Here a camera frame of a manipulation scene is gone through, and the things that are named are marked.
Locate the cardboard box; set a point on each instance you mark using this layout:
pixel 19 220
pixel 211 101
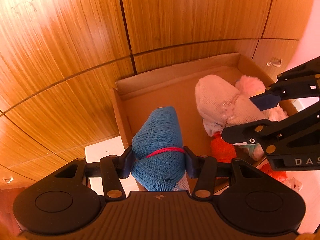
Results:
pixel 155 95

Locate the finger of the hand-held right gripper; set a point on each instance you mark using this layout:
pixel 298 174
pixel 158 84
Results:
pixel 266 101
pixel 250 132

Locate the orange sock bundle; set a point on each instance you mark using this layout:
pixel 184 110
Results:
pixel 222 150

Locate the wooden wardrobe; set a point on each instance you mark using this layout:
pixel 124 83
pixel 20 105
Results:
pixel 75 42

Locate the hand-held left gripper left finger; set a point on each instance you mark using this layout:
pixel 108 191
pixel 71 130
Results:
pixel 128 162

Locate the white sock with teal trim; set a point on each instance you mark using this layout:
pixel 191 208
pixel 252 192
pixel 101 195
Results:
pixel 251 150

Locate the beige knit sock bundle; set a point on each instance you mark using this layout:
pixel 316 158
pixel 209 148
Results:
pixel 220 97

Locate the blue knit sock bundle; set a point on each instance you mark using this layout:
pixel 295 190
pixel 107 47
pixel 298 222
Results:
pixel 157 140

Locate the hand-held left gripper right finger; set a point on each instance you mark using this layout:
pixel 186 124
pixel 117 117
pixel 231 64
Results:
pixel 190 165

